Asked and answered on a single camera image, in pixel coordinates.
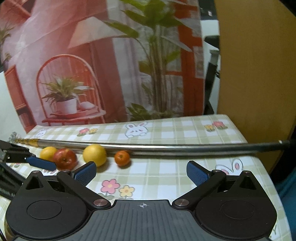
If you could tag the black stand behind backdrop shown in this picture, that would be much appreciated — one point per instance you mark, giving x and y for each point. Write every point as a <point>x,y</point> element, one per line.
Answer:
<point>211,40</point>

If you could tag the small tangerine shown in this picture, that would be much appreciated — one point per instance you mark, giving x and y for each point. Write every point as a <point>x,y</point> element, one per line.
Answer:
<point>122,158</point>

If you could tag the yellow lemon right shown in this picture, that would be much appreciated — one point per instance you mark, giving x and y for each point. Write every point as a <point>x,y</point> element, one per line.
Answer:
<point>95,153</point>

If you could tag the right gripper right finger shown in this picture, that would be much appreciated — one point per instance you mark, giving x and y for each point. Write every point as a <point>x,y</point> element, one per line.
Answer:
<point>206,182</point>

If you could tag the checkered bunny tablecloth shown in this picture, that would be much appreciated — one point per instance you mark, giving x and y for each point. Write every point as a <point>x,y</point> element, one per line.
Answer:
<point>166,178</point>

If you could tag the large yellow lemon left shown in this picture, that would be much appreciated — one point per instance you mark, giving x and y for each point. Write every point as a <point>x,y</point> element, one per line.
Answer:
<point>48,153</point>

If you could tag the telescopic metal rake pole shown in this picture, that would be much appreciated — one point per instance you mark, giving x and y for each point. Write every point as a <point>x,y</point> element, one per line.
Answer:
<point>161,149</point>

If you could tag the red apple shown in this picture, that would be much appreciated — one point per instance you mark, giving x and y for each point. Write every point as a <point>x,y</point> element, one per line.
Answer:
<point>65,159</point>

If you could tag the printed room backdrop cloth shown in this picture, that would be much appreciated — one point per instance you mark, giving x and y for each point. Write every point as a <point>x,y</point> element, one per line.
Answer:
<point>86,62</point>

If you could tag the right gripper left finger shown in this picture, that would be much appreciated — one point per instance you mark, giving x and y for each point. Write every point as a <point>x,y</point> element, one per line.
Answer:
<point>75,183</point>

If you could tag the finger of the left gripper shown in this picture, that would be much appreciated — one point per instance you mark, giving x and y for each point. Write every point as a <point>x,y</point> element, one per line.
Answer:
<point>41,163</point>

